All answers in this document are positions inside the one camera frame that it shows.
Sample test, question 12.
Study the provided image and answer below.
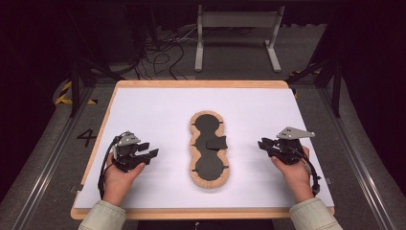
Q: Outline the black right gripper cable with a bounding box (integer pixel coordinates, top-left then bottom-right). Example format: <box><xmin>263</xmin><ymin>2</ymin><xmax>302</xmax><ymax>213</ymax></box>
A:
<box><xmin>286</xmin><ymin>146</ymin><xmax>322</xmax><ymax>196</ymax></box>

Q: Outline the black tripod stand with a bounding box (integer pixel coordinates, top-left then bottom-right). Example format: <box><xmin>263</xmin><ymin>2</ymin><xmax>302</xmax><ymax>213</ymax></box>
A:
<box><xmin>64</xmin><ymin>6</ymin><xmax>126</xmax><ymax>118</ymax></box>
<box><xmin>285</xmin><ymin>6</ymin><xmax>345</xmax><ymax>118</ymax></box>

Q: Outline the tan peanut-shaped cushion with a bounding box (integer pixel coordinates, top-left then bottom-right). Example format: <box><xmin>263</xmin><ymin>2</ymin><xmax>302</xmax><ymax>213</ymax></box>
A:
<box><xmin>189</xmin><ymin>109</ymin><xmax>231</xmax><ymax>190</ymax></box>

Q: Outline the person's left hand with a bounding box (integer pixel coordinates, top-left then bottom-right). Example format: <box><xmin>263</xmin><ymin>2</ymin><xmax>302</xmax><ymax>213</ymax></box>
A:
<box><xmin>102</xmin><ymin>152</ymin><xmax>147</xmax><ymax>207</ymax></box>

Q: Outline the person's right hand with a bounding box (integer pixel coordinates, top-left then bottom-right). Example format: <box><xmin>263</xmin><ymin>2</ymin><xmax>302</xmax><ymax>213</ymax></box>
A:
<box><xmin>270</xmin><ymin>146</ymin><xmax>316</xmax><ymax>204</ymax></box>

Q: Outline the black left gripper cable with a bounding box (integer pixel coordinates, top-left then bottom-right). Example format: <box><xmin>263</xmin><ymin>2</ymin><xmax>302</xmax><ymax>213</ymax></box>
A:
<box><xmin>97</xmin><ymin>135</ymin><xmax>122</xmax><ymax>201</ymax></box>

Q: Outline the tangle of floor cables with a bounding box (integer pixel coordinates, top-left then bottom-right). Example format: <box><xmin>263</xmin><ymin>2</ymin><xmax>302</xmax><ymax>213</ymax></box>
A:
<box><xmin>133</xmin><ymin>25</ymin><xmax>199</xmax><ymax>81</ymax></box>

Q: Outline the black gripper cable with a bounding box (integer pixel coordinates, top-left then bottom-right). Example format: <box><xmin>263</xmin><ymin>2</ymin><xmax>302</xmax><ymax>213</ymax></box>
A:
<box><xmin>286</xmin><ymin>146</ymin><xmax>322</xmax><ymax>196</ymax></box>
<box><xmin>97</xmin><ymin>135</ymin><xmax>122</xmax><ymax>201</ymax></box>

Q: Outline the yellow black floor tape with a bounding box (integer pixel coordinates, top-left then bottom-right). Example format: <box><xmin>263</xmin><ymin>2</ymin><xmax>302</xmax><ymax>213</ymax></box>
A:
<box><xmin>54</xmin><ymin>80</ymin><xmax>99</xmax><ymax>106</ymax></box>
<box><xmin>288</xmin><ymin>62</ymin><xmax>322</xmax><ymax>78</ymax></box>

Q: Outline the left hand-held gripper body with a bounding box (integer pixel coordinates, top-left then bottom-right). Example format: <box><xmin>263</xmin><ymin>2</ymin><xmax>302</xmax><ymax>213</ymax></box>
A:
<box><xmin>111</xmin><ymin>130</ymin><xmax>151</xmax><ymax>173</ymax></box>

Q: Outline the grey metal stand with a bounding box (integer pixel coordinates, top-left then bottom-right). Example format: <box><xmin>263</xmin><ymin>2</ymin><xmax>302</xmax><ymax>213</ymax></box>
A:
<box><xmin>193</xmin><ymin>4</ymin><xmax>286</xmax><ymax>73</ymax></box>

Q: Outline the metal floor rail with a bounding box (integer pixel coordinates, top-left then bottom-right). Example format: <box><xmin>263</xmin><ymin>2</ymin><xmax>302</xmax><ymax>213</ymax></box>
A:
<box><xmin>318</xmin><ymin>85</ymin><xmax>397</xmax><ymax>230</ymax></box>
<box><xmin>11</xmin><ymin>85</ymin><xmax>98</xmax><ymax>230</ymax></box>

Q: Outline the white board with wood frame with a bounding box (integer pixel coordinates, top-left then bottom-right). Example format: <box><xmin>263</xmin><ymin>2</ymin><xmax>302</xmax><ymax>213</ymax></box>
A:
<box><xmin>74</xmin><ymin>87</ymin><xmax>335</xmax><ymax>210</ymax></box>

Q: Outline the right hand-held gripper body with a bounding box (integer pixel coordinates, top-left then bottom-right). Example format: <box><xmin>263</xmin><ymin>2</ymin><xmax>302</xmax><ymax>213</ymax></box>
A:
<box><xmin>270</xmin><ymin>126</ymin><xmax>316</xmax><ymax>167</ymax></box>

